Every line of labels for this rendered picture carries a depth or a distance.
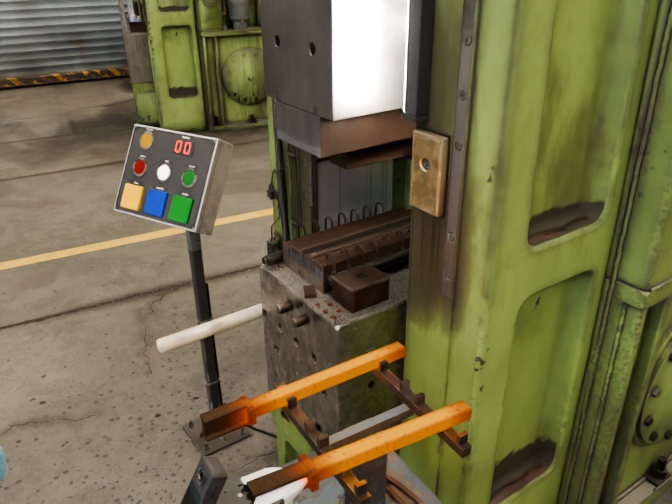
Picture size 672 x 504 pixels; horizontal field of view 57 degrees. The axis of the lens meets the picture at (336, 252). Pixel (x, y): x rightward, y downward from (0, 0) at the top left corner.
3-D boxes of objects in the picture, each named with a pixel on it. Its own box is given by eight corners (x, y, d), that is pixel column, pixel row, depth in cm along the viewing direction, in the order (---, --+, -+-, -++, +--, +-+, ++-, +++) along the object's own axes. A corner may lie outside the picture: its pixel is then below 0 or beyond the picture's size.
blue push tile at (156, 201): (160, 216, 185) (166, 192, 185) (142, 212, 188) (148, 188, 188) (165, 217, 187) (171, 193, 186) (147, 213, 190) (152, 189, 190)
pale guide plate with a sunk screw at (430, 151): (436, 217, 131) (442, 139, 124) (408, 204, 138) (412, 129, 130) (444, 215, 132) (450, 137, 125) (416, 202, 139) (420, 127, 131)
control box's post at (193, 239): (215, 436, 240) (181, 170, 191) (211, 430, 243) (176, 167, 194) (224, 432, 242) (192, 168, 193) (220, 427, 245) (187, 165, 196)
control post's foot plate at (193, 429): (203, 460, 229) (200, 441, 225) (180, 426, 245) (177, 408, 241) (255, 436, 240) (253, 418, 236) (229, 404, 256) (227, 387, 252)
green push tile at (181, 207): (186, 223, 180) (192, 198, 180) (167, 218, 184) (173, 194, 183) (190, 224, 182) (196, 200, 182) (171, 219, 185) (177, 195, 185)
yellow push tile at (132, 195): (136, 210, 189) (142, 186, 189) (119, 206, 193) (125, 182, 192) (141, 211, 191) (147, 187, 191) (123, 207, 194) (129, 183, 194)
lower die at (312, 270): (323, 293, 157) (323, 263, 153) (283, 263, 171) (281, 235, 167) (445, 249, 178) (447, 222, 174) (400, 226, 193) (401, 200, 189)
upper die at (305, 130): (320, 158, 141) (319, 117, 136) (276, 138, 155) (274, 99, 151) (455, 128, 162) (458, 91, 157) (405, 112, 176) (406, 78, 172)
